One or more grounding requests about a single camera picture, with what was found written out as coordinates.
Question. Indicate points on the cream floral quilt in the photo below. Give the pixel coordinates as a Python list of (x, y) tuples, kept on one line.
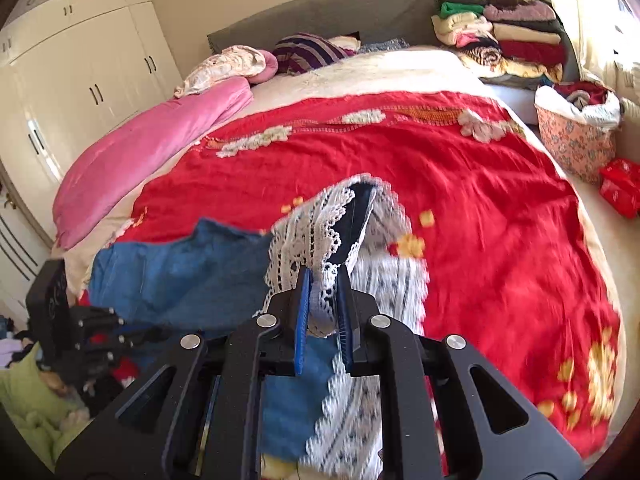
[(225, 62)]

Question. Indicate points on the red packet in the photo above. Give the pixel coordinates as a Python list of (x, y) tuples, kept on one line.
[(620, 185)]

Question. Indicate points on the heap of mixed clothes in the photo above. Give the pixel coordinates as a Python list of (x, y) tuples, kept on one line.
[(102, 392)]

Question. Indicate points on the green cloth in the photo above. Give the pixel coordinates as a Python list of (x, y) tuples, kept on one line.
[(30, 390)]

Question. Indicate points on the grey upholstered headboard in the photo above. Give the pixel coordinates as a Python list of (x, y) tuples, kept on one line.
[(350, 10)]

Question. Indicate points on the cream bed sheet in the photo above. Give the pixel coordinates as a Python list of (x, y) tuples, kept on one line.
[(380, 72)]

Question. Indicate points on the blue patterned cloth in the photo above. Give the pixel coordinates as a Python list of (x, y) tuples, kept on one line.
[(385, 46)]

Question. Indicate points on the white and red laundry heap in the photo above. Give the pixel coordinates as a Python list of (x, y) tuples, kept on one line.
[(580, 97)]

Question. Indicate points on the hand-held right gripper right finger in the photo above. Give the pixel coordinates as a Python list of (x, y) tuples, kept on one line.
[(345, 320)]

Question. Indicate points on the pink quilt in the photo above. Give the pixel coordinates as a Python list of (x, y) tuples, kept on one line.
[(140, 150)]

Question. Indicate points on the red floral blanket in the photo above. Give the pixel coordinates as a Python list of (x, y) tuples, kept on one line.
[(475, 210)]

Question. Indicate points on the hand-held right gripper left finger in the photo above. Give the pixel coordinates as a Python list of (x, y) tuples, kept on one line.
[(303, 320)]

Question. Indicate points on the pale curtain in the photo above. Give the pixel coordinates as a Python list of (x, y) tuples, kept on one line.
[(595, 35)]

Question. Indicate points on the stack of folded clothes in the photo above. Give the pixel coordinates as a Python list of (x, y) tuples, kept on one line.
[(525, 35)]

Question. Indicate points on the floral laundry basket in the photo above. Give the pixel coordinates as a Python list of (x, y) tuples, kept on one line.
[(570, 145)]

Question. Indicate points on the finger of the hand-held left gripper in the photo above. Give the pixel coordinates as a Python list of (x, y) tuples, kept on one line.
[(97, 319), (105, 346)]

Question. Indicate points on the cream wardrobe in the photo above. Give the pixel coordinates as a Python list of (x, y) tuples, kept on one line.
[(75, 60)]

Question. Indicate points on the purple striped pillow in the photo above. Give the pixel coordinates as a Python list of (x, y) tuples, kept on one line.
[(310, 52)]

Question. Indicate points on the blue denim pants lace trim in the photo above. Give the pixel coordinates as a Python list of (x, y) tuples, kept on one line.
[(190, 275)]

